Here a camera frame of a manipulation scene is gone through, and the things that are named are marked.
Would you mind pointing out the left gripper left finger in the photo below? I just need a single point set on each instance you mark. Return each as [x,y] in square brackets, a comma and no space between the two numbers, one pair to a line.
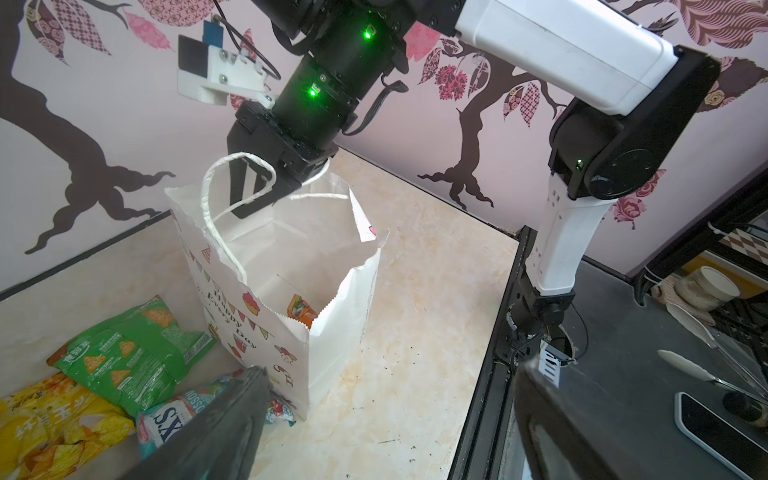
[219,443]

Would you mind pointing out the smartphone on side table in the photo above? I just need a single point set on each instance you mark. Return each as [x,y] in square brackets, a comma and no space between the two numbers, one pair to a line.
[737,452]

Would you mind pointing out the yellow chip bag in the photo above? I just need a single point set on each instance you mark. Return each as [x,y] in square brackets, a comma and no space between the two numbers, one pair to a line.
[54,427]

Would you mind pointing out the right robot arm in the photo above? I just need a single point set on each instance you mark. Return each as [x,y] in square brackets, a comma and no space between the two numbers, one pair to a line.
[632,95]

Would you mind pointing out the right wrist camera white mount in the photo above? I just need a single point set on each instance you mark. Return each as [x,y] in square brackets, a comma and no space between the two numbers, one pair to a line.
[209,74]

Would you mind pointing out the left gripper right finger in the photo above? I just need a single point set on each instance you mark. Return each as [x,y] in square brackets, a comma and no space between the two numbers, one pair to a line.
[591,424]

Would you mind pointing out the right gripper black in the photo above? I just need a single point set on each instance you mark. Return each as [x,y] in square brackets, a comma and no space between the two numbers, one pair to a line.
[259,184]

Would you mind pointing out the green snack bag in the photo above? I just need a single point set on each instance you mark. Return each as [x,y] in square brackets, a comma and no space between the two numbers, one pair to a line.
[134,360]

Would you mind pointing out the white paper bag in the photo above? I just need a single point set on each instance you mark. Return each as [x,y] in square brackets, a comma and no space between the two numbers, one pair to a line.
[316,242]

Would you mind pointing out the orange colourful snack bag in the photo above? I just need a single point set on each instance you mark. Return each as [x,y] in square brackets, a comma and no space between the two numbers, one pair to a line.
[300,310]

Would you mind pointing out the white cup outside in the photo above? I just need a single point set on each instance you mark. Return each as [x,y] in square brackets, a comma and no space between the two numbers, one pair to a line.
[706,289]

